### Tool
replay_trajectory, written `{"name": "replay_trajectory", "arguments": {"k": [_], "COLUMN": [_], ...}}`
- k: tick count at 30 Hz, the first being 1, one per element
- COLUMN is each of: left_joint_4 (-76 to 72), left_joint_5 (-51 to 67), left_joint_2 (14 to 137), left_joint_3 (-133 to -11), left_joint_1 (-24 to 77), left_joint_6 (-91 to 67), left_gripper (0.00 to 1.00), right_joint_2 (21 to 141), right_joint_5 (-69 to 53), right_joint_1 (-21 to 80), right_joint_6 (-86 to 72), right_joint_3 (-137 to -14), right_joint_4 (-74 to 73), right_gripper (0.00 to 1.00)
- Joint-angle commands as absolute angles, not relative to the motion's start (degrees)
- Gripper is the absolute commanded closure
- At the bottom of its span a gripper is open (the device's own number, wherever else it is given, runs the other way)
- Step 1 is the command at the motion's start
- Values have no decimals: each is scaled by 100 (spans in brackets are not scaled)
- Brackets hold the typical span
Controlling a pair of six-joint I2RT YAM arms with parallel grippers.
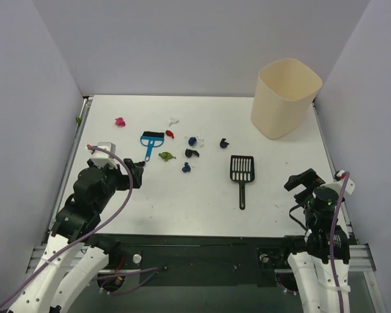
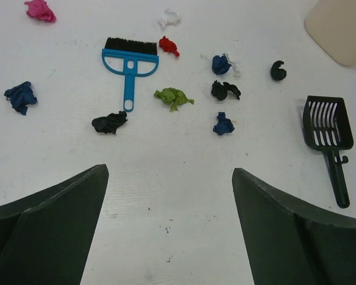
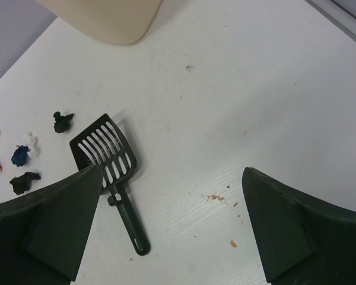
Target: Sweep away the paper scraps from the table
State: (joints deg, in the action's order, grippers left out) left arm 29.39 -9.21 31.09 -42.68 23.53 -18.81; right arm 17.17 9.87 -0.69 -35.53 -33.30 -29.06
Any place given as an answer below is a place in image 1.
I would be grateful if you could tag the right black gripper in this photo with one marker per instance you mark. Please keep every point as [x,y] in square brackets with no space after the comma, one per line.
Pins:
[301,182]

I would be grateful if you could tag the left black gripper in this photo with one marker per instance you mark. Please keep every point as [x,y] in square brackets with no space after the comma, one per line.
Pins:
[132,174]

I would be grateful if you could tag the black paper scrap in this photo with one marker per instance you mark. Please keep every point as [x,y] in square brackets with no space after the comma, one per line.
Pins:
[140,164]
[189,153]
[223,143]

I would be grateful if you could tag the green paper scrap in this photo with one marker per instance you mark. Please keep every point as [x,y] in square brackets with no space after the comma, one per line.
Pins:
[166,156]

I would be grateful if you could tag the blue hand brush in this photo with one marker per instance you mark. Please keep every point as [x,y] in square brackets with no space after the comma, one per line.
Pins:
[151,140]

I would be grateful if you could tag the pink paper scrap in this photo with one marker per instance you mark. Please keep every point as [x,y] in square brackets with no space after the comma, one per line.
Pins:
[120,122]

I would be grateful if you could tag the red paper scrap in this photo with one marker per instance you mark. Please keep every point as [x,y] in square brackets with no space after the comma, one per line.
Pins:
[170,134]

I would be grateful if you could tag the black slotted scoop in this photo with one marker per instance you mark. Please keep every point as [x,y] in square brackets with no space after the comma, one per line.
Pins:
[242,171]

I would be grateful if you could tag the dark blue paper scrap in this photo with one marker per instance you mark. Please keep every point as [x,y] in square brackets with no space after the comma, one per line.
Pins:
[192,141]

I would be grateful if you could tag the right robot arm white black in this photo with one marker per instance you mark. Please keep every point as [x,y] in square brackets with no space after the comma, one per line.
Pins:
[319,259]

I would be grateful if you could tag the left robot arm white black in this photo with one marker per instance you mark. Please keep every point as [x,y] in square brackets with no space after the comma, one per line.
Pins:
[74,255]

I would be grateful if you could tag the cream plastic waste bin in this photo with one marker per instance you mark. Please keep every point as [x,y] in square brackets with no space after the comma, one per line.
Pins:
[284,91]

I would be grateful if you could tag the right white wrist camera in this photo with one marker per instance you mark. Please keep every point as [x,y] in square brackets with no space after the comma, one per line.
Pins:
[342,184]

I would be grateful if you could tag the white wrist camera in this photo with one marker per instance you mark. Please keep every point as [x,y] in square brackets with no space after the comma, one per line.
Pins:
[103,156]
[342,184]

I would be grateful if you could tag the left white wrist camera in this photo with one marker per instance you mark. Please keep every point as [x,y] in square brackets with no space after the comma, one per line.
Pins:
[103,156]

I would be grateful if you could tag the aluminium frame rail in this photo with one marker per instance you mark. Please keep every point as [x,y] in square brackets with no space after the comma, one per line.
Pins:
[361,259]

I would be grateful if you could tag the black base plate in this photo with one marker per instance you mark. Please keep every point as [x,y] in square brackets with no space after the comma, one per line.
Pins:
[189,261]

